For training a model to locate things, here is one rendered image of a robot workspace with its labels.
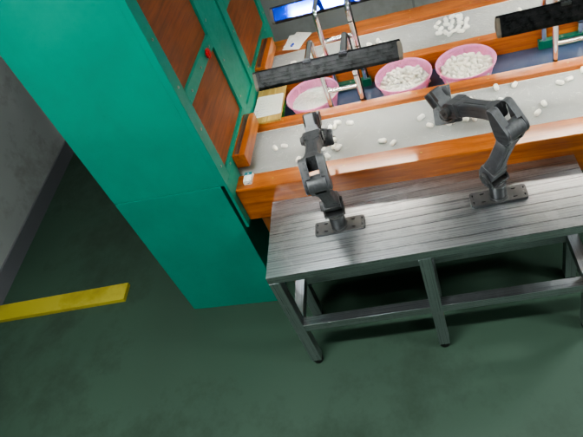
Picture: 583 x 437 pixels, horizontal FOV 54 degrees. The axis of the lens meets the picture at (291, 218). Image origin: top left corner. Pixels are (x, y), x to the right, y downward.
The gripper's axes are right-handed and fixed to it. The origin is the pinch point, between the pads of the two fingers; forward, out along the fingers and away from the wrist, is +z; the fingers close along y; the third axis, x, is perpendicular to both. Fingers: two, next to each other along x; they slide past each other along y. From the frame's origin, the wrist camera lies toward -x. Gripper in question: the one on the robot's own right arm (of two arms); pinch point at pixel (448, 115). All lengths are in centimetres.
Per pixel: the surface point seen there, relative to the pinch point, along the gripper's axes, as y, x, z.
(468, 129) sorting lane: -7.0, 6.4, 8.9
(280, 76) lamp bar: 64, -27, -4
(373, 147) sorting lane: 31.8, 7.5, 7.8
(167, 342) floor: 157, 91, 25
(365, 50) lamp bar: 27.7, -30.5, -3.6
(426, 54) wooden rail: 7, -33, 51
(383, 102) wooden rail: 27.2, -11.9, 26.5
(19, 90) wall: 303, -79, 121
